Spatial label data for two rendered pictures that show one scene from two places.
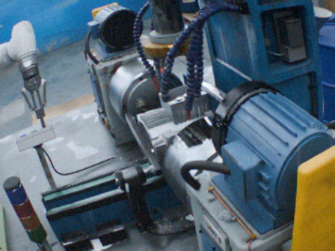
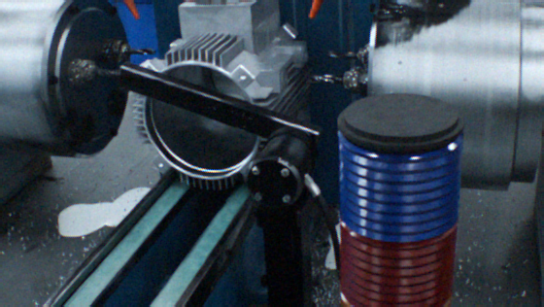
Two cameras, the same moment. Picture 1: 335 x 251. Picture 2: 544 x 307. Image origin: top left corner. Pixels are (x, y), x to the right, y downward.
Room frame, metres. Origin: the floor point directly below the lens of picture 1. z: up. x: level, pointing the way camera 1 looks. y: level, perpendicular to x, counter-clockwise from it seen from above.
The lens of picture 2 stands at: (0.70, 0.70, 1.34)
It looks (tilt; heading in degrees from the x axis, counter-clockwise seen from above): 24 degrees down; 307
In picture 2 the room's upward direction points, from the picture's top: 5 degrees counter-clockwise
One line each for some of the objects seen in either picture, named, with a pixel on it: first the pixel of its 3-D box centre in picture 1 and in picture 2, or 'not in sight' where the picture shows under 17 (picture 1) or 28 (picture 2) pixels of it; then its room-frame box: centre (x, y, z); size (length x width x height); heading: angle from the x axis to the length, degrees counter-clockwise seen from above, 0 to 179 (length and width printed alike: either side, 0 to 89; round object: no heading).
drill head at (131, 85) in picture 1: (141, 90); (16, 73); (1.59, 0.07, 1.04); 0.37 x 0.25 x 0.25; 16
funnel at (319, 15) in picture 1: (318, 26); not in sight; (2.43, -1.15, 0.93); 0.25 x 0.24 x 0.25; 104
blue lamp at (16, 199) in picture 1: (15, 191); (400, 172); (0.81, 0.41, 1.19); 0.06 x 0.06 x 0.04
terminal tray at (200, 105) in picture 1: (185, 103); (231, 20); (1.26, -0.06, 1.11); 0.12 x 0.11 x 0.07; 105
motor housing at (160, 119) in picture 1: (177, 134); (227, 94); (1.25, -0.03, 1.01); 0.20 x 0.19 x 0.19; 105
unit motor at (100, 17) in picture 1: (111, 49); not in sight; (1.85, 0.17, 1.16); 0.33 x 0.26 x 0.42; 16
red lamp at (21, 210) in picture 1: (22, 205); (397, 250); (0.81, 0.41, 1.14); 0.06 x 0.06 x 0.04
